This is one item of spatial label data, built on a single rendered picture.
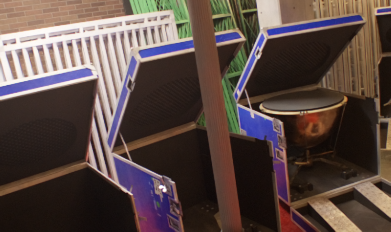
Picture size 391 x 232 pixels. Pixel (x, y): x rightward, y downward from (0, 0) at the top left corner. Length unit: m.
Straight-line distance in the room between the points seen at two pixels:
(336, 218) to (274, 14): 2.35
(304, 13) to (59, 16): 3.07
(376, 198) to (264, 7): 2.42
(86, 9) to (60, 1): 0.36
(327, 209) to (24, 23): 3.98
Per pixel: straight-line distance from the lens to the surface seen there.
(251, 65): 3.65
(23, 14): 5.10
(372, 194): 3.85
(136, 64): 2.38
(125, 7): 5.55
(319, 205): 3.63
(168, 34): 4.59
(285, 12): 4.59
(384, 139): 5.59
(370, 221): 3.66
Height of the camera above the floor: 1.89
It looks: 14 degrees down
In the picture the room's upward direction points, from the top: 9 degrees counter-clockwise
